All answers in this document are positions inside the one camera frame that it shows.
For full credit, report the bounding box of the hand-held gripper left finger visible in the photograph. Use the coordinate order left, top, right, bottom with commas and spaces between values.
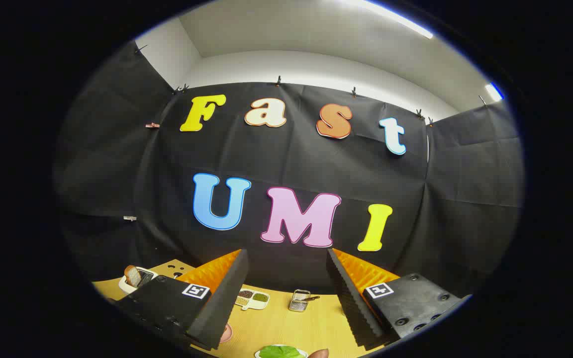
110, 249, 250, 351

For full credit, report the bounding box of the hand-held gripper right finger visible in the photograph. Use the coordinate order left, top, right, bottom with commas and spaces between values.
326, 248, 472, 350

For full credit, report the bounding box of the green lettuce leaf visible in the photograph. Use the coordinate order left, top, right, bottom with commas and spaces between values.
259, 346, 303, 358

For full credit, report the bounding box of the white compartment dish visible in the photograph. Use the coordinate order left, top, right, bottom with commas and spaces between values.
234, 287, 271, 311

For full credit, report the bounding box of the white oval plate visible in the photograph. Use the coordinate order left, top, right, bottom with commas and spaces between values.
254, 344, 309, 358

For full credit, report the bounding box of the white toaster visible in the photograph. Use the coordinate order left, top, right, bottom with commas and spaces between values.
118, 266, 159, 295

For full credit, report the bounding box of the row of black cloth clips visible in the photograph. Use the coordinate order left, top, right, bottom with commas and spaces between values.
135, 45, 488, 125

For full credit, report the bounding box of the metal wire holder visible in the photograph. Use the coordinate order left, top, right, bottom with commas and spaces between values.
288, 289, 312, 312

